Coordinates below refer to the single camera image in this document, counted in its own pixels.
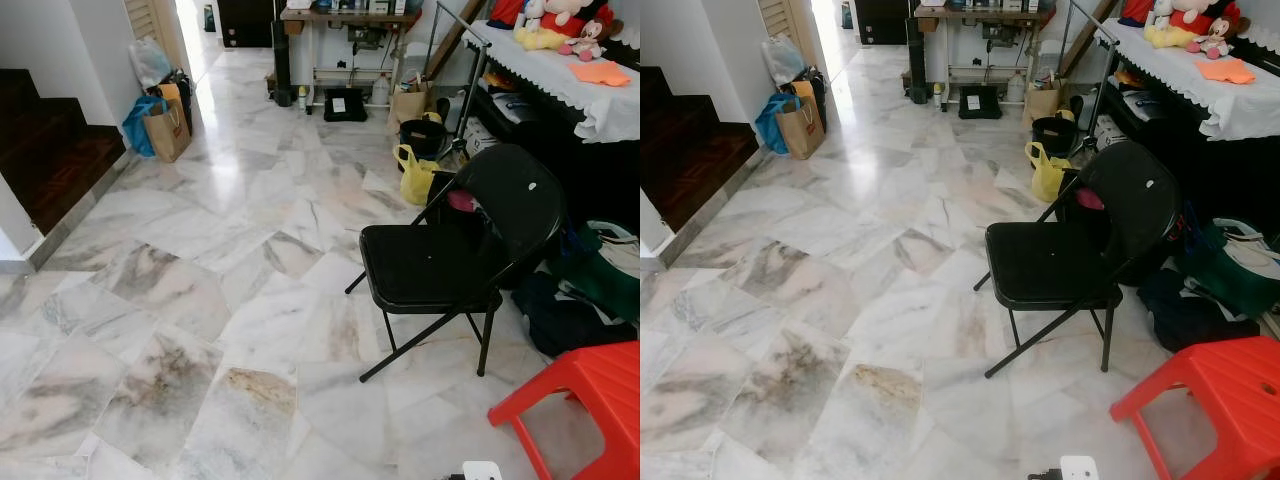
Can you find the green bag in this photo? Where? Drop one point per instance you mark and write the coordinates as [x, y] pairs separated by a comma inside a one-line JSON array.
[[600, 280], [1230, 275]]

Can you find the dark wooden staircase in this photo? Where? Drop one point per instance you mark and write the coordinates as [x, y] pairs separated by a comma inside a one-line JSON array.
[[690, 150], [50, 150]]

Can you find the black bag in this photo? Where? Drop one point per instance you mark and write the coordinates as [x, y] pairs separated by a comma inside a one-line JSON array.
[[565, 320], [1190, 315]]

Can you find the red plastic stool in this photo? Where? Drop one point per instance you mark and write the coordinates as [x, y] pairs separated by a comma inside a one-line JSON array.
[[600, 380], [1230, 375]]

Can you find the orange cloth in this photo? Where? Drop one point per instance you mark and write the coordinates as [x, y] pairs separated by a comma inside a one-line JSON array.
[[1226, 71], [600, 74]]

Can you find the blue shopping bag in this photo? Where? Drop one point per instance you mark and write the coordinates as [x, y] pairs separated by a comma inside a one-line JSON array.
[[137, 125], [770, 122]]

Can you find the pink item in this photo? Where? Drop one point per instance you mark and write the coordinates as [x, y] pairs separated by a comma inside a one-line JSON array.
[[460, 200], [1088, 198]]

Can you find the white lace tablecloth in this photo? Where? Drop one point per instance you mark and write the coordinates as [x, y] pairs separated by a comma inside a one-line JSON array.
[[1240, 110], [540, 72]]

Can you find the small pink plush toy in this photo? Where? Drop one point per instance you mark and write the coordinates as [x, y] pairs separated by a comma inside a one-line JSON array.
[[585, 45], [1214, 42]]

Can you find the black folding chair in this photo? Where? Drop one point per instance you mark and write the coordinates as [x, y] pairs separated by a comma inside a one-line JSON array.
[[420, 265], [1050, 262]]

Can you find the yellow plush toy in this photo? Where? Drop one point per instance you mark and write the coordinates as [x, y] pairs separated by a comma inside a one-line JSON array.
[[1167, 37], [538, 40]]

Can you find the metal pole stand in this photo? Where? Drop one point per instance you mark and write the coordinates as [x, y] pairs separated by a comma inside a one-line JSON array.
[[1101, 90], [471, 90]]

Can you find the clear plastic bag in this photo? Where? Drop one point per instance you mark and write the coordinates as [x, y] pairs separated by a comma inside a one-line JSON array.
[[783, 58], [150, 62]]

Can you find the red mouse plush toy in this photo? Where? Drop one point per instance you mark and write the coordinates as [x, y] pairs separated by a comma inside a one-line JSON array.
[[565, 20], [1190, 16]]

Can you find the yellow plastic bag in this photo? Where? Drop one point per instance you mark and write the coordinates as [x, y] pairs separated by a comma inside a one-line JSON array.
[[415, 180], [1046, 175]]

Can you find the black bucket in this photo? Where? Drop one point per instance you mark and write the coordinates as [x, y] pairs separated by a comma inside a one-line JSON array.
[[422, 138], [1053, 135]]

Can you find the plain brown paper bag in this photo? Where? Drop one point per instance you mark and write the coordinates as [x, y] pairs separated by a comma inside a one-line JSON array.
[[408, 105], [1042, 102]]

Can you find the white plastic bottle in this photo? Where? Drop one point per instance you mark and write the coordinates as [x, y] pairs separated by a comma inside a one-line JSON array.
[[1016, 88], [381, 92]]

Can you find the black box with white label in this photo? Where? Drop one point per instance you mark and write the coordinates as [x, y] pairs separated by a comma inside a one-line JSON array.
[[980, 102], [345, 105]]

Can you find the sewing machine table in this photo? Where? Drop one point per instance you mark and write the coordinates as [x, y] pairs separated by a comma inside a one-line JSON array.
[[985, 12], [350, 15]]

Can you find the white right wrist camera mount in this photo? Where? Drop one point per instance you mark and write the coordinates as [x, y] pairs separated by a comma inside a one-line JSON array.
[[1080, 468], [482, 471]]

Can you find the black upright post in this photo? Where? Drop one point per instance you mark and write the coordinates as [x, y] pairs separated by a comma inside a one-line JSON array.
[[917, 60], [282, 60]]

